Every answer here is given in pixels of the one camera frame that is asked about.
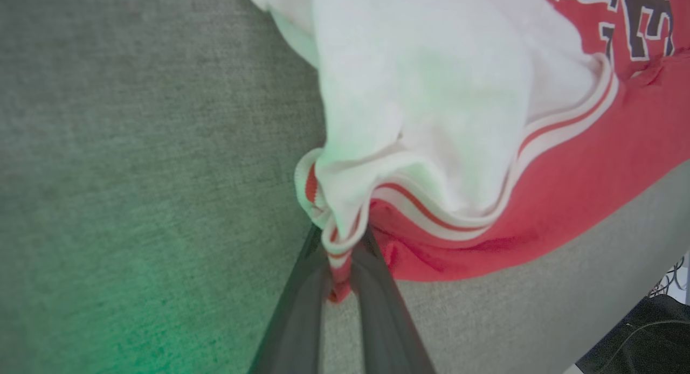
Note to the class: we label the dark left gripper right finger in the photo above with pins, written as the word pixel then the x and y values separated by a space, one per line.
pixel 385 320

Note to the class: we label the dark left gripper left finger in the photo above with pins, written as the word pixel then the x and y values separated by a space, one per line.
pixel 296 320

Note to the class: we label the red white Bulls jersey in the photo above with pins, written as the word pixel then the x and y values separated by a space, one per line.
pixel 431 120

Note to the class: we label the grey fabric sofa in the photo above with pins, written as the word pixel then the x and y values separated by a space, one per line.
pixel 135 147

